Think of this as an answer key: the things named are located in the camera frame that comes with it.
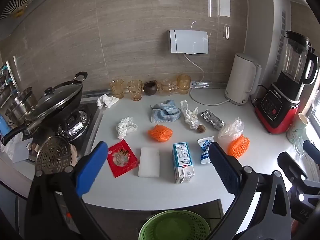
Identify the perforated metal steamer plate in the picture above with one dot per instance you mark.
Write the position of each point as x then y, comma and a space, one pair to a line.
52, 155

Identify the white foam block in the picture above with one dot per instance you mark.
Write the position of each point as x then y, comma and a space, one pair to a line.
149, 162

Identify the clear drinking glass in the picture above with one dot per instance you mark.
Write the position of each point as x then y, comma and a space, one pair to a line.
301, 147

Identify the small amber glass cup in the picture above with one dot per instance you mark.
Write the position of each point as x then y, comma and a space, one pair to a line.
117, 87

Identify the orange foam net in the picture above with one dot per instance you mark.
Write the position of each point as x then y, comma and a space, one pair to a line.
160, 133
238, 147

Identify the range hood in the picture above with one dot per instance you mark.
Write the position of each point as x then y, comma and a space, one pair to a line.
25, 5

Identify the white plastic wrapper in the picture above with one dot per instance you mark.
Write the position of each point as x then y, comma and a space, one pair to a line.
189, 115

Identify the aluminium foil packet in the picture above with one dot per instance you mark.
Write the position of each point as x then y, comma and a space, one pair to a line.
211, 120

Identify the crumpled white tissue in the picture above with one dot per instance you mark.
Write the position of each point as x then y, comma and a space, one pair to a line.
126, 127
107, 100

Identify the red black blender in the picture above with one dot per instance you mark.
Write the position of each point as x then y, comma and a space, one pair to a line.
277, 105

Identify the white wall box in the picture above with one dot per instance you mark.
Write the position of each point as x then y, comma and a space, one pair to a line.
188, 41

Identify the metal wall rack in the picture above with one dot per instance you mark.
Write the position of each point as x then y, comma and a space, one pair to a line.
6, 80

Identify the clear glass teapot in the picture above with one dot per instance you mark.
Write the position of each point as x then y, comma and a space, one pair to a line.
167, 88

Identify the blue terry towel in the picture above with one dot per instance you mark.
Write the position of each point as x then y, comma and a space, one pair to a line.
165, 111

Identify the glass wok lid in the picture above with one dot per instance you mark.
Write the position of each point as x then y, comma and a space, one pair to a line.
57, 97

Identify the stainless steel pot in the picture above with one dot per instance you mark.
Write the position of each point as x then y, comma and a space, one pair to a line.
20, 105

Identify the green plastic basket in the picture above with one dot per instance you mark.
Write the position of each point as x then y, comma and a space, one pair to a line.
172, 226

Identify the white electric kettle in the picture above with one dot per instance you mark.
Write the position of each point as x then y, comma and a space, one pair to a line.
241, 80

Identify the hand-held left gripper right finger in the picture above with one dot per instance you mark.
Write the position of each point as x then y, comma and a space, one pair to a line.
222, 165

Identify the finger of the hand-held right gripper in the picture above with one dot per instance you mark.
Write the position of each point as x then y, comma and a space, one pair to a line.
311, 147
291, 165

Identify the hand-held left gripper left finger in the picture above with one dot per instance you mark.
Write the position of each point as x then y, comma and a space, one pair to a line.
92, 165

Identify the blue white snack wrapper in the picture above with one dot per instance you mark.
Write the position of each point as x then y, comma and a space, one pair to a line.
205, 148

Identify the foil burner liner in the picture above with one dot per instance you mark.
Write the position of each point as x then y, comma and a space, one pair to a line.
80, 125

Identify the clear plastic bag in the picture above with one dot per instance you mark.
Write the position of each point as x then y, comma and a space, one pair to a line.
231, 130

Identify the red snack packet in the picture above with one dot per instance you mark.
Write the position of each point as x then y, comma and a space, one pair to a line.
122, 158

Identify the black wok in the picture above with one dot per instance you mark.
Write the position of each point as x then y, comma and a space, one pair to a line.
71, 105

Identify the amber ribbed glass mug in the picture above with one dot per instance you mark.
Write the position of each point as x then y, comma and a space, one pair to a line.
184, 83

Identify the brown clay pot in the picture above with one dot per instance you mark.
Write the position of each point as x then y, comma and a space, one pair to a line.
150, 88

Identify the brown nut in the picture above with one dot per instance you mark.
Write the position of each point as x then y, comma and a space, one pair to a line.
201, 128

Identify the pale green mug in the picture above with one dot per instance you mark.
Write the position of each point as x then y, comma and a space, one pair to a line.
296, 130

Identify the white milk carton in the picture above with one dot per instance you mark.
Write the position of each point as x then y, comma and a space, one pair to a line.
183, 160

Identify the large amber glass cup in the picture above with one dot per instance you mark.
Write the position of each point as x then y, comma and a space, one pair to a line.
135, 90

